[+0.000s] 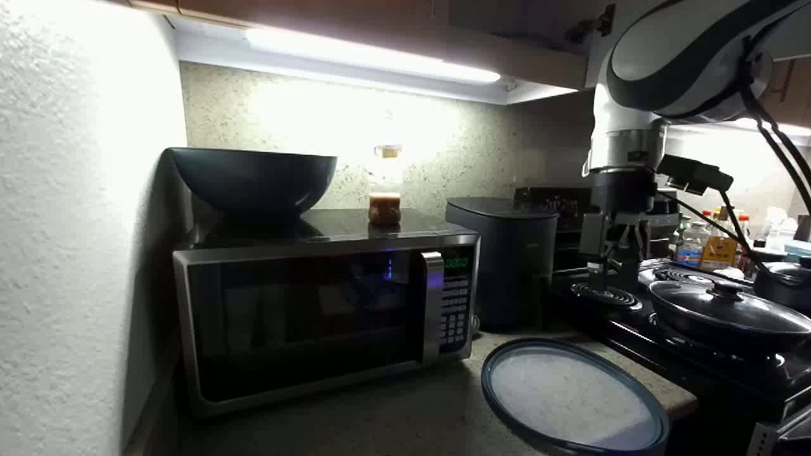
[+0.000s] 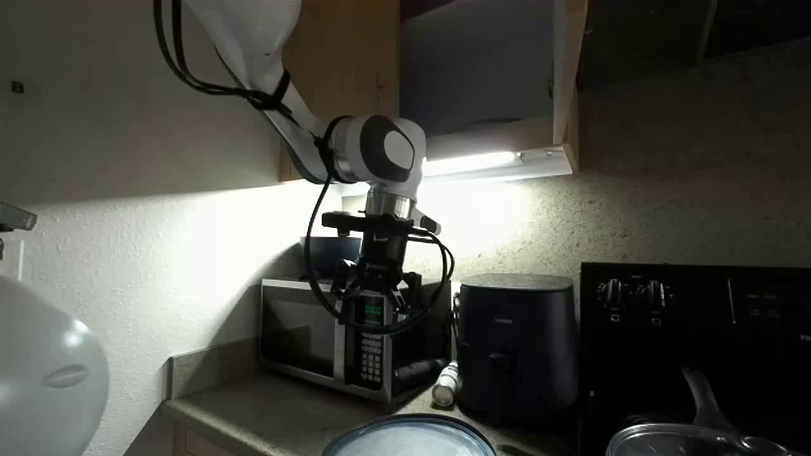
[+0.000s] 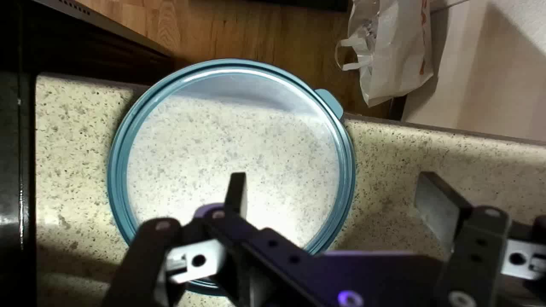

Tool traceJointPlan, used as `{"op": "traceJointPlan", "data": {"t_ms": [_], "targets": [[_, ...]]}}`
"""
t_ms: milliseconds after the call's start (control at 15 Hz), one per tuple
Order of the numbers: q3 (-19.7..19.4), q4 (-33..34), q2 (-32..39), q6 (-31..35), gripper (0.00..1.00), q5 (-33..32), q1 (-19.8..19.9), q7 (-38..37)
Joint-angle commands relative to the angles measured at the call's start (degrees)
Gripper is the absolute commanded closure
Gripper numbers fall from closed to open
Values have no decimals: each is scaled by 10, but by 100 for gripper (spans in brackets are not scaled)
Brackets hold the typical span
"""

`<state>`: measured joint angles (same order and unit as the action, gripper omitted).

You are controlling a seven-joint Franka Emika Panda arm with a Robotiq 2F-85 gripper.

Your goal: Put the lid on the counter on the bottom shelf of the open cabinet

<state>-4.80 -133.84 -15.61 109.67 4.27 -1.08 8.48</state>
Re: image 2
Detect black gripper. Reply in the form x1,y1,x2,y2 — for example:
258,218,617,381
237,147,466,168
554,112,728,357
329,228,414,321

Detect blue rimmed glass lid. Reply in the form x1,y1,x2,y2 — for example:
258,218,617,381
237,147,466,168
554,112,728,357
322,415,498,456

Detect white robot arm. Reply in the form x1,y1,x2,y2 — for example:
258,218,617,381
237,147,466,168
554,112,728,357
161,0,433,330

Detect under cabinet light strip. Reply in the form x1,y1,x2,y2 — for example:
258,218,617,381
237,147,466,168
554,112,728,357
424,147,575,181

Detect wooden open cabinet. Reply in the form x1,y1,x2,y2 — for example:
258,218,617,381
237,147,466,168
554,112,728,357
284,0,588,171

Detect steel pot with lid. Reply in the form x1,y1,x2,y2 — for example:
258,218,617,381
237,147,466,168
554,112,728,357
607,368,803,456

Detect dark bowl on microwave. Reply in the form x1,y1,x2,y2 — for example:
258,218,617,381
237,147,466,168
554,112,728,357
308,235,364,278

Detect stainless steel microwave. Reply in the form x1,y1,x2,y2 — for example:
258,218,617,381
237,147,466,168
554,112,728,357
258,278,452,404

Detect white spice bottle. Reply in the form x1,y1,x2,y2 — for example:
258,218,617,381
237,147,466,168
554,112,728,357
431,363,461,411

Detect black air fryer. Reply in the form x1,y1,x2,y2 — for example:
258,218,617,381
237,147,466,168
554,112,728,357
456,275,578,425

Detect black stove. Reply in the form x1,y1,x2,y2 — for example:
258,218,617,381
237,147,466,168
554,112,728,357
580,264,811,456

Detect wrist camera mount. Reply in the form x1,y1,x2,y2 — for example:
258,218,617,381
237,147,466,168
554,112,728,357
322,212,441,235

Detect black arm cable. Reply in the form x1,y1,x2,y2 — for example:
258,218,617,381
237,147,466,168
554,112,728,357
151,0,459,339

